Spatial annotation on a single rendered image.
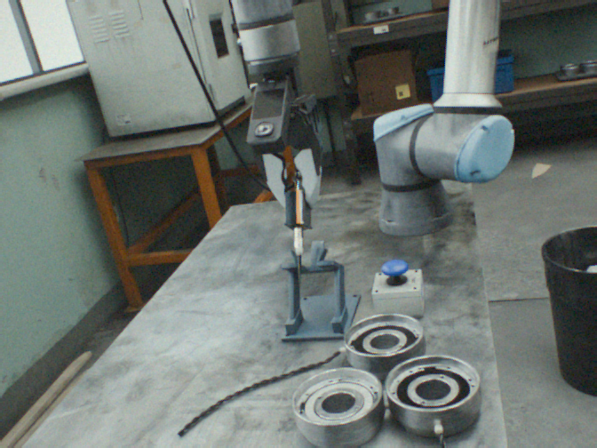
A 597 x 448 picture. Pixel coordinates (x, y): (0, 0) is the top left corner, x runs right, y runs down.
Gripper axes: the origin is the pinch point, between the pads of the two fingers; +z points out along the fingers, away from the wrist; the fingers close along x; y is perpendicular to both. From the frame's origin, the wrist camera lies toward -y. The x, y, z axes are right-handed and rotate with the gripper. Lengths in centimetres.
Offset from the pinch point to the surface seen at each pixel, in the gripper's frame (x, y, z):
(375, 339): -9.7, -8.8, 17.3
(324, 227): 8.7, 40.9, 19.9
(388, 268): -10.9, 2.8, 12.4
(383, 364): -11.7, -15.3, 16.9
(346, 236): 2.7, 34.8, 19.8
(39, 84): 147, 147, -13
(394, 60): 26, 329, 23
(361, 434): -10.7, -27.1, 17.7
